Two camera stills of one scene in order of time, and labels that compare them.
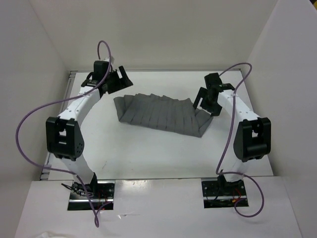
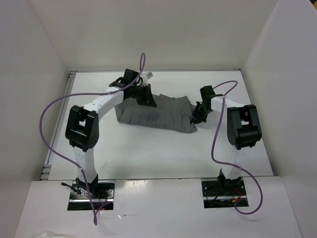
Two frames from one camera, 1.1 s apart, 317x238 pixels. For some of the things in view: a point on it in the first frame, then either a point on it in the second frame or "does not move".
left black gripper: [123, 83] -> [147, 99]
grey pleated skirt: [160, 111] does not move
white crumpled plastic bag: [46, 235] does not move
